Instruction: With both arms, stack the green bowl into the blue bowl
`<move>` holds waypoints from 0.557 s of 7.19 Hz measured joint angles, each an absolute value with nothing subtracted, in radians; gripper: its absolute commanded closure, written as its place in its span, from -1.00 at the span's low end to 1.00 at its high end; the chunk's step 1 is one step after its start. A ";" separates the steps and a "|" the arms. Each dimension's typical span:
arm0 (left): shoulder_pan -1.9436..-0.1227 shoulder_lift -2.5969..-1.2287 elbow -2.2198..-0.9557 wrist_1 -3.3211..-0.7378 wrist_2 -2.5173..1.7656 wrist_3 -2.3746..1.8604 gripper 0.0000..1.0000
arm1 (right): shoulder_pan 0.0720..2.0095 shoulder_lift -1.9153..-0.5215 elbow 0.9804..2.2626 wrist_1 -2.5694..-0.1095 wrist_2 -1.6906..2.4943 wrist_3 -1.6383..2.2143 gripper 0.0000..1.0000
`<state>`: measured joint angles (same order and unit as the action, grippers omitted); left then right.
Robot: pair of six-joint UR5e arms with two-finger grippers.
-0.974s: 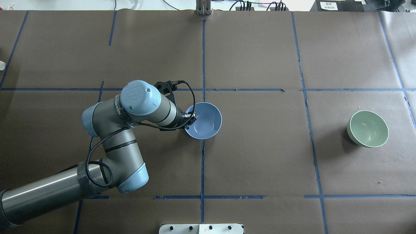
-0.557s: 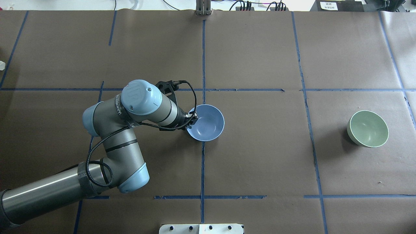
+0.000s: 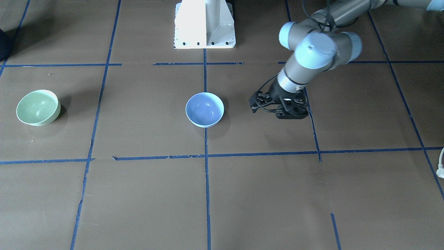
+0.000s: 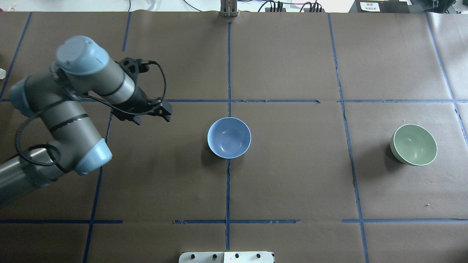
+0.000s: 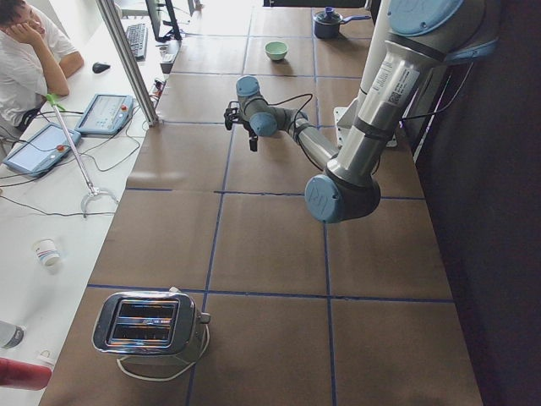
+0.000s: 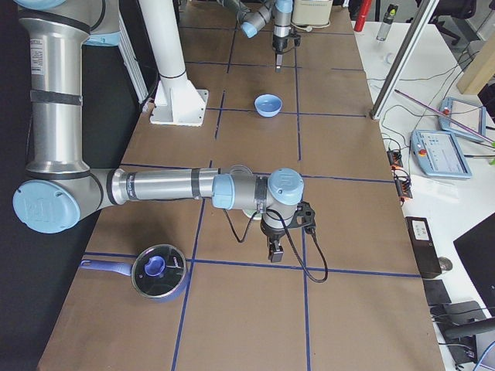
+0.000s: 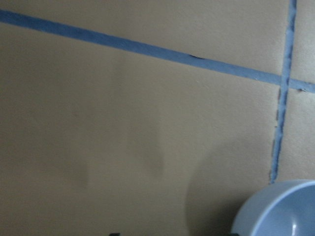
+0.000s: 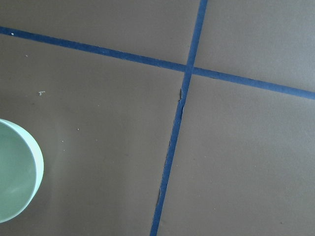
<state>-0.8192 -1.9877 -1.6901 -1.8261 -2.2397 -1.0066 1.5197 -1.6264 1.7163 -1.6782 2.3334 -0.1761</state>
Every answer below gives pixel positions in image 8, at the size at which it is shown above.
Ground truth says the green bowl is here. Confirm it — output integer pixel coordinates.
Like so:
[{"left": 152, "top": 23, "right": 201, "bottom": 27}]
[{"left": 0, "top": 119, "right": 44, "bottom": 223}]

